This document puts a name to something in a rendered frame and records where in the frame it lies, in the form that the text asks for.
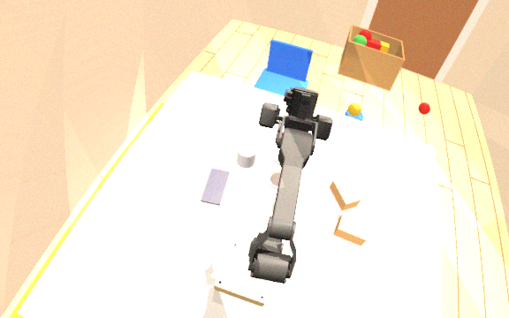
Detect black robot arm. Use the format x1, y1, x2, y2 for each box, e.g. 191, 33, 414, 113
247, 87, 319, 284

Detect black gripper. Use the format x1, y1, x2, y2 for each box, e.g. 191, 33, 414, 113
259, 102, 333, 140

